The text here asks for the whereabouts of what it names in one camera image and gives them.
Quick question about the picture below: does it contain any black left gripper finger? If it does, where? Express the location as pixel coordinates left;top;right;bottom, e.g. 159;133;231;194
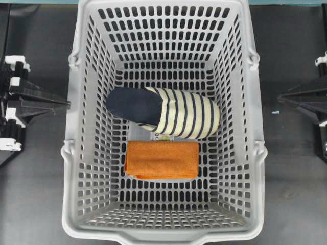
15;101;71;125
9;77;70;105

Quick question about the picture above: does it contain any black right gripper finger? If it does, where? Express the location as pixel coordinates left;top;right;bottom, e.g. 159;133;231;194
279;99;326;126
278;76;326;102

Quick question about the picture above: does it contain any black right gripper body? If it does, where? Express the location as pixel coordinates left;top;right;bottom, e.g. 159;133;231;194
315;52;326;162

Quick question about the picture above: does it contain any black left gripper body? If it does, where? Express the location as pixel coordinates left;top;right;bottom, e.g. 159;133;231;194
1;55;30;166

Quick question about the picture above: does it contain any grey plastic shopping basket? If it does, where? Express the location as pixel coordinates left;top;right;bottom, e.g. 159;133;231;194
61;1;267;244

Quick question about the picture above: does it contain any orange folded cloth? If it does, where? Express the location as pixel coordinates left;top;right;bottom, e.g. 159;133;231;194
124;141;200;180

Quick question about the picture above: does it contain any white label card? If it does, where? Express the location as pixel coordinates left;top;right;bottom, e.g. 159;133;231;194
128;122;174;141

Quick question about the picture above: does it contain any navy striped cream slipper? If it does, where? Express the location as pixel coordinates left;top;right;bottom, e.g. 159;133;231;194
106;87;220;139

